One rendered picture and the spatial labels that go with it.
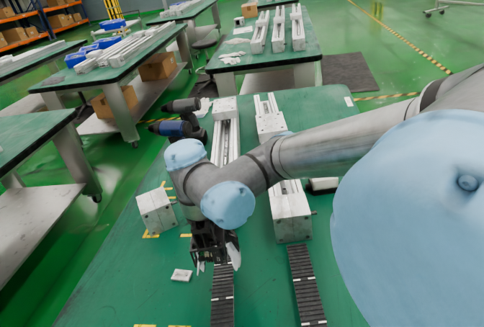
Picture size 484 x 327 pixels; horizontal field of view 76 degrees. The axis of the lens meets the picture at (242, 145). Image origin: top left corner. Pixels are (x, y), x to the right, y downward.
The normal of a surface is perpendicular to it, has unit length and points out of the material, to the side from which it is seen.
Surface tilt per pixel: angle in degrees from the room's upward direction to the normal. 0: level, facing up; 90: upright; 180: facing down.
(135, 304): 0
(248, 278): 0
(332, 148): 70
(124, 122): 90
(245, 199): 90
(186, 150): 0
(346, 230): 86
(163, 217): 90
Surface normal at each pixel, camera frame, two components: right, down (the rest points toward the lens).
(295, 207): -0.16, -0.85
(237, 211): 0.59, 0.33
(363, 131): -0.89, -0.22
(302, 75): -0.12, 0.53
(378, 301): -0.85, 0.32
